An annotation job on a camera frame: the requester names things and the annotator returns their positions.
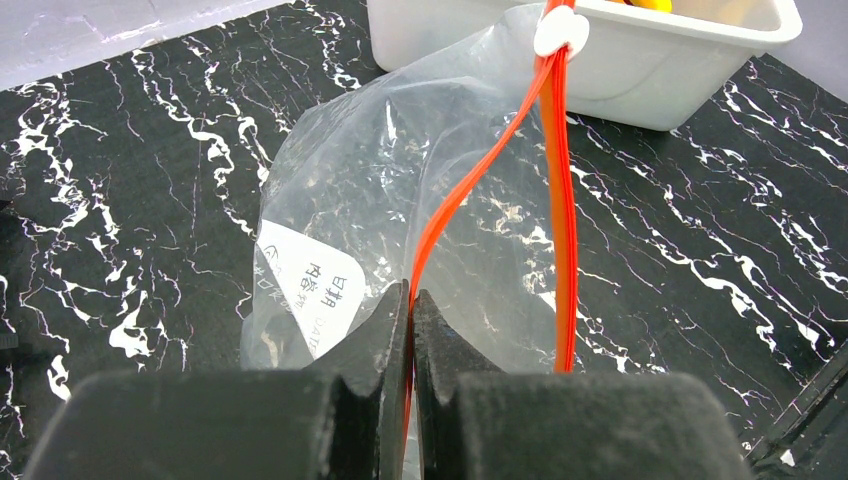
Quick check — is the clear zip bag orange zipper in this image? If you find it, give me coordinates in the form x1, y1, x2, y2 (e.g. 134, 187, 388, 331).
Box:
241, 1, 589, 479

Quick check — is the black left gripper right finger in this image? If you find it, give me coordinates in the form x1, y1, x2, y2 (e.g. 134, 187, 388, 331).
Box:
412, 291, 752, 479

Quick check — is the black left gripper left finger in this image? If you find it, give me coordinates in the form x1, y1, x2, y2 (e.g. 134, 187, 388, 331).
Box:
24, 282, 410, 479

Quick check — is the white plastic bin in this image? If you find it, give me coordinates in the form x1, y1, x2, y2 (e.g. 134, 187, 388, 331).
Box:
367, 1, 803, 131

